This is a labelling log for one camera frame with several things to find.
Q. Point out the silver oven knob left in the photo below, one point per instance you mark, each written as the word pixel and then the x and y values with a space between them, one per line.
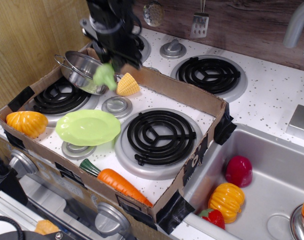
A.
pixel 22 164

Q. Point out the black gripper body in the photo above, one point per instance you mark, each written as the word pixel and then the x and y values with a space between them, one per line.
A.
pixel 113 33

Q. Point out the hanging silver slotted spatula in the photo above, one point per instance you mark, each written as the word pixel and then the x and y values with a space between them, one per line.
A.
pixel 200 22

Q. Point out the yellow toy corn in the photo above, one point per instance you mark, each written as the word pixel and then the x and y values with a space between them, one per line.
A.
pixel 127 85

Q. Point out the silver faucet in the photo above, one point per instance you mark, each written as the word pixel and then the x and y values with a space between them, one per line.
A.
pixel 295 28

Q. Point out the silver oven knob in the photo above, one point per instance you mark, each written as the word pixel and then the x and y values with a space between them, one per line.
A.
pixel 22 164
pixel 110 221

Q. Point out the silver stove knob back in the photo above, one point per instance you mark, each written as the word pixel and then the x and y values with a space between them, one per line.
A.
pixel 173 50

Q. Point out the red toy strawberry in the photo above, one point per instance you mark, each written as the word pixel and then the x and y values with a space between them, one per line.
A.
pixel 213 216

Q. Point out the orange toy piece bottom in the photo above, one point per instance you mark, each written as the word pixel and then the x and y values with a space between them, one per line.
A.
pixel 45 227

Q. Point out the dark red toy vegetable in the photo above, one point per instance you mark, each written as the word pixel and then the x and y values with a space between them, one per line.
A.
pixel 239 171

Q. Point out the silver faucet base plate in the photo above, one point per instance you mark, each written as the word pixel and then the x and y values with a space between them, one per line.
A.
pixel 296 124

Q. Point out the light green toy broccoli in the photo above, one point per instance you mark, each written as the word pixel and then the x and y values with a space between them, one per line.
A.
pixel 104 75

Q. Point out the silver stove knob centre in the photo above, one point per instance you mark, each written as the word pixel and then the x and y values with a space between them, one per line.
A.
pixel 119 106

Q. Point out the orange toy pumpkin in sink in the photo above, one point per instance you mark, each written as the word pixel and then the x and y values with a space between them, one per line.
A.
pixel 228 199

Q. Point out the light green plastic plate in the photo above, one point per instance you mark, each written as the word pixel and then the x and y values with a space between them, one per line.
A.
pixel 88 127

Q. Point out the hanging silver strainer ladle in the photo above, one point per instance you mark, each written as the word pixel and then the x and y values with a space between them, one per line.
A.
pixel 153 13

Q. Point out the silver stove knob under plate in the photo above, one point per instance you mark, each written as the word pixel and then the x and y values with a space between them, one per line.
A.
pixel 74 152

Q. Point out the back right black burner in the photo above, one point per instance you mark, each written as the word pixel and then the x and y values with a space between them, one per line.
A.
pixel 213 75

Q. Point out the cardboard fence with black tape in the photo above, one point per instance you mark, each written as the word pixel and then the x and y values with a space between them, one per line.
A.
pixel 169 208

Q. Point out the small steel pot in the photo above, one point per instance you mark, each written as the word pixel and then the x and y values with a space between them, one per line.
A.
pixel 79 69

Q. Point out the silver oven knob right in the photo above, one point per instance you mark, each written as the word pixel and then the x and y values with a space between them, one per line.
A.
pixel 110 221

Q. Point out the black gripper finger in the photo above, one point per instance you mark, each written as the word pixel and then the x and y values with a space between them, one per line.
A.
pixel 119 62
pixel 100 51

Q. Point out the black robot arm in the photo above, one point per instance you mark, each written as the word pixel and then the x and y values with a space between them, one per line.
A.
pixel 111 7

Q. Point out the orange toy carrot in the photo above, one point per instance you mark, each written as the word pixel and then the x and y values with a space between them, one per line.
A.
pixel 115 180

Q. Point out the orange toy pumpkin on stove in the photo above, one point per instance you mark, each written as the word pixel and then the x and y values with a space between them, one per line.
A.
pixel 30 123

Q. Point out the silver sink drain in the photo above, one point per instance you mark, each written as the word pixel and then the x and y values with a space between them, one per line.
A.
pixel 297 223

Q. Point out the front left black burner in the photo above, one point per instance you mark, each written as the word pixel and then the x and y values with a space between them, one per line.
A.
pixel 60 97

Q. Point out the front right black burner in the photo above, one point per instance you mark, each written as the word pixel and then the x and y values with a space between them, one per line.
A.
pixel 160 137

